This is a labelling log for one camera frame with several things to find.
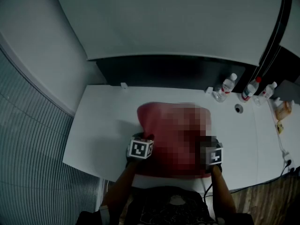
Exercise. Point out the white desk leg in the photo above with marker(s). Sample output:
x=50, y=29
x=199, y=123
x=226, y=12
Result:
x=100, y=191

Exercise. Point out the person's left forearm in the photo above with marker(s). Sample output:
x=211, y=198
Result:
x=122, y=184

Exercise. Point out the narrow dark desk divider panel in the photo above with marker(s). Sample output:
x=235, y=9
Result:
x=287, y=90

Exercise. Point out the small white roller blind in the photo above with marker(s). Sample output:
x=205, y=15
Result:
x=291, y=22

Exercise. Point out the person's black patterned shirt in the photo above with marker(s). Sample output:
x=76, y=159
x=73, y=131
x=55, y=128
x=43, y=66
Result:
x=168, y=207

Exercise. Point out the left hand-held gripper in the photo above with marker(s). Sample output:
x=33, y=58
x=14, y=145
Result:
x=139, y=149

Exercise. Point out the yellow snack packet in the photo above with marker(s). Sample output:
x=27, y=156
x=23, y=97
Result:
x=280, y=128

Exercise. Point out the large white roller blind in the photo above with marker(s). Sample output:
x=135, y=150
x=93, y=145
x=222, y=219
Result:
x=164, y=20

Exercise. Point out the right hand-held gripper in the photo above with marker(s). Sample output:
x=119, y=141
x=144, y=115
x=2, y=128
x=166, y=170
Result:
x=214, y=156

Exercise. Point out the white divider clip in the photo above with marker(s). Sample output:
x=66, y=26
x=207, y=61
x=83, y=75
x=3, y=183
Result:
x=208, y=89
x=277, y=99
x=124, y=85

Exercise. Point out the clear water bottle red cap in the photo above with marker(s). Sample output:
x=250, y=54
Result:
x=250, y=90

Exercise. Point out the red mat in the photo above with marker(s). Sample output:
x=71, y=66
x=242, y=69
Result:
x=173, y=135

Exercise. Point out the black power plug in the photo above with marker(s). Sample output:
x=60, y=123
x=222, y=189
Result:
x=289, y=162

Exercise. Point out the orange drink bottle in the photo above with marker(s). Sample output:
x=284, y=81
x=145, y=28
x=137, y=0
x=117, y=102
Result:
x=283, y=110

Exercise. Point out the wide dark desk divider panel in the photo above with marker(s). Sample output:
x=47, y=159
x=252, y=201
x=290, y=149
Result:
x=168, y=74

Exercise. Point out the clear water bottle white cap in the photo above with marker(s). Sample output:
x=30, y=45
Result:
x=225, y=88
x=265, y=93

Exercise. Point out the grey venetian blind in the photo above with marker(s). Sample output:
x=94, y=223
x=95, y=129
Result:
x=32, y=153

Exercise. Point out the person's right forearm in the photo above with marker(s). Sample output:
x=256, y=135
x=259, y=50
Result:
x=222, y=191

